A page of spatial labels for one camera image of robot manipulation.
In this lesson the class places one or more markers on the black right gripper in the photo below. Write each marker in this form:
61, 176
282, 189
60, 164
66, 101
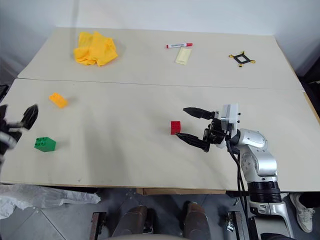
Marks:
217, 132

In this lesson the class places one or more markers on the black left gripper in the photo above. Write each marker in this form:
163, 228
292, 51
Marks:
12, 127

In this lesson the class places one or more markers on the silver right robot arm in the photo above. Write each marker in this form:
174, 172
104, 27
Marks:
260, 165

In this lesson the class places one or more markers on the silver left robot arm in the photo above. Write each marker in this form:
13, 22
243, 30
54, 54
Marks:
6, 142

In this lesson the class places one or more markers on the red toy brick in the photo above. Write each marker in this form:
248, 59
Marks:
175, 127

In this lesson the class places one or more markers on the green toy brick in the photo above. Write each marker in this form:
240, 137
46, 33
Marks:
45, 144

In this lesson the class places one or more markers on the orange toy brick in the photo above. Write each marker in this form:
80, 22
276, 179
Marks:
58, 100

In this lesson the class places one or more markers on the cream flat packet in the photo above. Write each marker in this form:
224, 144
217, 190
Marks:
183, 55

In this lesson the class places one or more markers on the red whiteboard marker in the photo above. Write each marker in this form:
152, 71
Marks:
178, 45

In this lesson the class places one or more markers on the clear crumpled plastic bag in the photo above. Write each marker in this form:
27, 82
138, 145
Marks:
37, 196

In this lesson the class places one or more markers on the brown rounded shape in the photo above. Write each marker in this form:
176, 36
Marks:
196, 218
132, 220

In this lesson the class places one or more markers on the yellow crumpled cloth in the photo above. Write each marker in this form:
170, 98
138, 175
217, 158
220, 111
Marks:
96, 48

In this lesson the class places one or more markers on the dark object beside table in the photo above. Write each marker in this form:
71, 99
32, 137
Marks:
312, 87

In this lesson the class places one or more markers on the white sneaker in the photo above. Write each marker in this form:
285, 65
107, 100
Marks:
303, 212

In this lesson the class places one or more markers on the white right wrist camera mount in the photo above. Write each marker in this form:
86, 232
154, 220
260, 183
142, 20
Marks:
231, 113

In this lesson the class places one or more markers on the black yellow square frame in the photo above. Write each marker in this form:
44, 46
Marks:
242, 58

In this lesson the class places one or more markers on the black metal bracket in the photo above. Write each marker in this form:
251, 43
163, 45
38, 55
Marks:
98, 225
235, 225

